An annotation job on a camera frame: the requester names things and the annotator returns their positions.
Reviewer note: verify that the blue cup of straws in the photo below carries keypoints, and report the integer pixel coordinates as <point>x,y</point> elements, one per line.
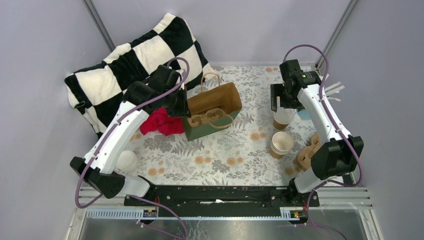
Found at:
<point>330,90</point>

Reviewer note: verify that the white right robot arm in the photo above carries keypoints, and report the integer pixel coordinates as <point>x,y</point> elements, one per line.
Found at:
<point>339,151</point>

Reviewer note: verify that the stack of brown paper cups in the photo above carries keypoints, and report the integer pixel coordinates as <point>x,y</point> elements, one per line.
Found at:
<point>281,143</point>

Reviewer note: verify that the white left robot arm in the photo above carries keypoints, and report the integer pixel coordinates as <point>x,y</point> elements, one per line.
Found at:
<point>163,89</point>

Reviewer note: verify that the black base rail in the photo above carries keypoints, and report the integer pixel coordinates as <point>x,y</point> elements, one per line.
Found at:
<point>221,201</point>

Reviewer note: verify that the brown paper coffee cup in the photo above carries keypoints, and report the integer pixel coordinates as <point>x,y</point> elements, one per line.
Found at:
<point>282,118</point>

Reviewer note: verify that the red cloth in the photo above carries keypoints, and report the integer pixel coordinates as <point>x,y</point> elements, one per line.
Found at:
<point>160,121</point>

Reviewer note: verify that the brown pulp cup carrier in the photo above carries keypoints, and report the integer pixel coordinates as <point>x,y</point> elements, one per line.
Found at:
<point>209,116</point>

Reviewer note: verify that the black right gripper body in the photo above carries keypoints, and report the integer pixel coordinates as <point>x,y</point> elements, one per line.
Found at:
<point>286,100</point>

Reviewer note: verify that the green paper bag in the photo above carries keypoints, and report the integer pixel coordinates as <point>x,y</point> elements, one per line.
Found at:
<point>224,96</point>

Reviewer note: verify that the black white checkered pillow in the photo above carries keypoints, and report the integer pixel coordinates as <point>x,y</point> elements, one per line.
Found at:
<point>96,91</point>

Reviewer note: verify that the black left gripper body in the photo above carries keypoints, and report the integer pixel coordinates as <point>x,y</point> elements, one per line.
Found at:
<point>178,108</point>

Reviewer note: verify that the floral patterned table mat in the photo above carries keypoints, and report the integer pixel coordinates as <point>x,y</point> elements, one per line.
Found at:
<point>238,155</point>

